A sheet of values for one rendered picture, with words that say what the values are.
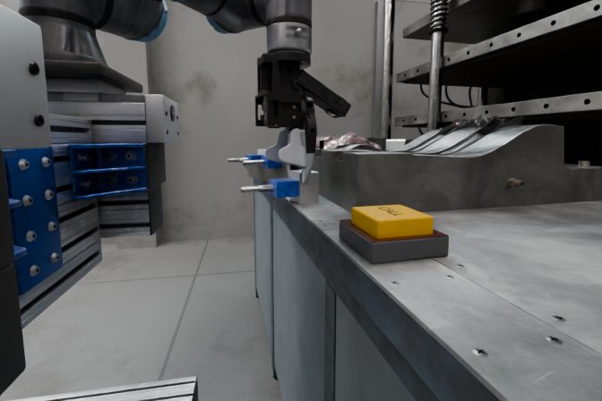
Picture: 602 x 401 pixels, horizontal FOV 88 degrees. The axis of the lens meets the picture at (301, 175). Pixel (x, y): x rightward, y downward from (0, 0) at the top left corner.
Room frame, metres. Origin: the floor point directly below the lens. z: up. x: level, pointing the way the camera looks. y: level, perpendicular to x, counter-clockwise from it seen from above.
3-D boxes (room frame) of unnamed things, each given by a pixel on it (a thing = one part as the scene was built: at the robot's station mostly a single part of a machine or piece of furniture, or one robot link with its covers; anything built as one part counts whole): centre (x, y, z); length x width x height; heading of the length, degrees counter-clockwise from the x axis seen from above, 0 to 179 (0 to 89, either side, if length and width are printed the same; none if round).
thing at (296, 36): (0.54, 0.02, 1.07); 0.08 x 0.08 x 0.05
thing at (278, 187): (0.53, 0.04, 0.83); 0.13 x 0.05 x 0.05; 114
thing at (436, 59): (1.50, -0.63, 1.10); 0.05 x 0.05 x 1.30
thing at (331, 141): (0.94, -0.12, 0.90); 0.26 x 0.18 x 0.08; 121
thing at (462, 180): (0.63, -0.29, 0.87); 0.50 x 0.26 x 0.14; 104
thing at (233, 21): (0.57, 0.12, 1.14); 0.11 x 0.11 x 0.08; 62
